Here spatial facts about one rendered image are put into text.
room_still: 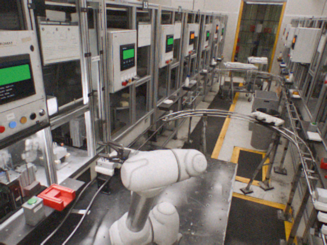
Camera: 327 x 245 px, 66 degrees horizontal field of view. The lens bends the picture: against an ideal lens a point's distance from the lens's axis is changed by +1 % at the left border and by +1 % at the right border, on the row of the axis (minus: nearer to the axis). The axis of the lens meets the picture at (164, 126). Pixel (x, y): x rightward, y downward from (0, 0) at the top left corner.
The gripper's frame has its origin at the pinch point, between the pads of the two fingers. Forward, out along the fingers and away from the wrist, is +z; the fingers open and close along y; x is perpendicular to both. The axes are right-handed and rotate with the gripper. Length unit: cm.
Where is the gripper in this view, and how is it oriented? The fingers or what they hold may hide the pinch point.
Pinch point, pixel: (102, 149)
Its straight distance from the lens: 167.6
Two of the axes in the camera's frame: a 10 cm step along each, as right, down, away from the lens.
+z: -9.4, -1.9, 2.9
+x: -3.4, 3.6, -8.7
